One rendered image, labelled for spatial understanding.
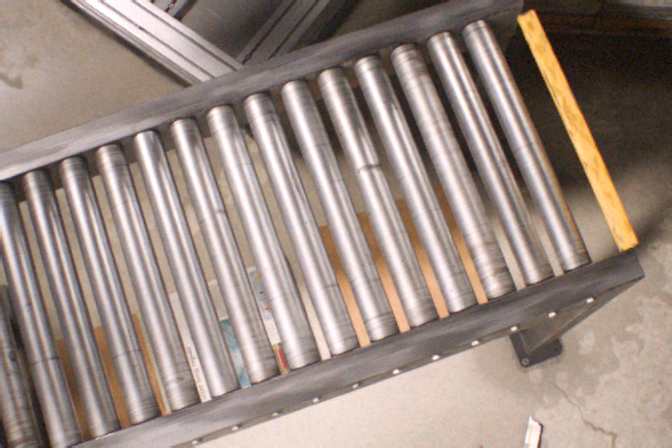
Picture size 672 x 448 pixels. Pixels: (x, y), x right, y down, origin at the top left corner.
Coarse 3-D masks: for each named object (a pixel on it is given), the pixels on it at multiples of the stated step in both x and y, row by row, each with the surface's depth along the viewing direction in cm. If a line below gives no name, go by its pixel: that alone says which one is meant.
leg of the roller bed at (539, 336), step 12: (576, 312) 169; (588, 312) 170; (540, 324) 200; (552, 324) 190; (564, 324) 180; (576, 324) 188; (528, 336) 215; (540, 336) 203; (552, 336) 195; (528, 348) 219; (540, 348) 219
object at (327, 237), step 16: (400, 208) 231; (448, 208) 231; (368, 224) 230; (448, 224) 230; (368, 240) 229; (416, 240) 229; (336, 256) 228; (416, 256) 228; (464, 256) 227; (336, 272) 227; (384, 272) 227; (432, 288) 226; (480, 288) 225; (352, 304) 225; (400, 304) 225; (352, 320) 224; (400, 320) 224
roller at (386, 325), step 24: (288, 96) 154; (312, 96) 155; (312, 120) 152; (312, 144) 151; (312, 168) 151; (336, 168) 151; (336, 192) 149; (336, 216) 148; (336, 240) 148; (360, 240) 147; (360, 264) 146; (360, 288) 145; (384, 288) 147; (360, 312) 146; (384, 312) 144; (384, 336) 143
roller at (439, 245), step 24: (360, 72) 155; (384, 72) 155; (384, 96) 153; (384, 120) 152; (384, 144) 153; (408, 144) 151; (408, 168) 150; (408, 192) 149; (432, 192) 149; (432, 216) 148; (432, 240) 147; (432, 264) 147; (456, 264) 146; (456, 288) 144
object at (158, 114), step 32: (480, 0) 157; (512, 0) 157; (352, 32) 156; (384, 32) 156; (416, 32) 156; (512, 32) 166; (256, 64) 155; (288, 64) 155; (320, 64) 155; (352, 64) 156; (384, 64) 161; (160, 96) 154; (192, 96) 154; (224, 96) 154; (320, 96) 165; (96, 128) 153; (128, 128) 153; (160, 128) 154; (0, 160) 152; (32, 160) 152; (64, 160) 152; (96, 160) 157; (128, 160) 162
